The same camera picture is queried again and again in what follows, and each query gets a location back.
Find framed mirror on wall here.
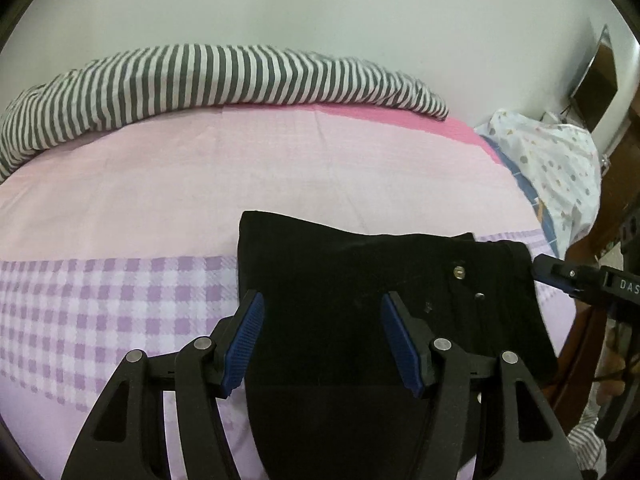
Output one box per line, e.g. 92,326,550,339
568,25,618,136

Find pink purple bedsheet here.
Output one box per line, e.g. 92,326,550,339
1,105,552,479

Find striped grey white blanket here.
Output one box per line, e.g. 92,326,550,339
1,44,449,179

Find black pants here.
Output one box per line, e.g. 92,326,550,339
238,211,562,479

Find black cable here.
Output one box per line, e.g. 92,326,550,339
589,353,640,386

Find dotted white cloth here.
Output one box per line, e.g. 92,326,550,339
475,110,601,257

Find person right hand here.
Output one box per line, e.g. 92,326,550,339
597,327,626,405

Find blue patterned sheet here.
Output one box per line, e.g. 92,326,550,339
484,136,560,258

